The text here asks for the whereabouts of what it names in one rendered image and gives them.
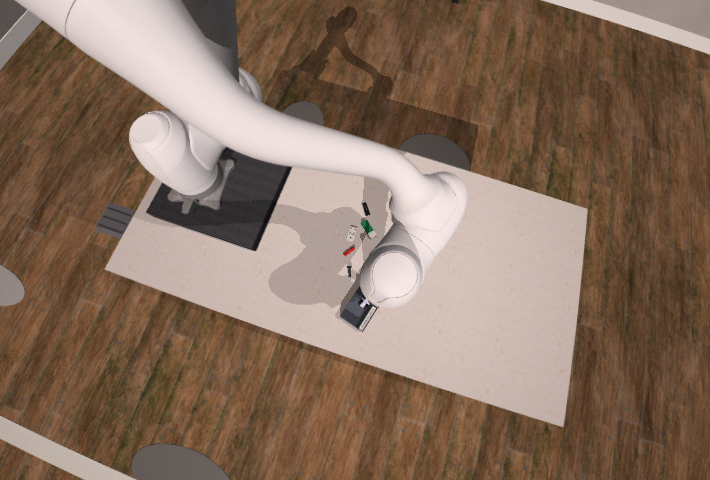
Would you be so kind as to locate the dark grey bin rack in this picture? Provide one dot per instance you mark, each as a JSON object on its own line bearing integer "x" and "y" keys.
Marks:
{"x": 355, "y": 314}

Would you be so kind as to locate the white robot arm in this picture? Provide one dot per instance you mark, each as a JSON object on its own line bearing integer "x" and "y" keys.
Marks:
{"x": 157, "y": 46}

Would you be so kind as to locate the green and white eraser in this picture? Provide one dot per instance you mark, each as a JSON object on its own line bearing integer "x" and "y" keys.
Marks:
{"x": 369, "y": 230}

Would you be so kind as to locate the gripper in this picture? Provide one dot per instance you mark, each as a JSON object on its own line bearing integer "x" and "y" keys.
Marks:
{"x": 363, "y": 303}

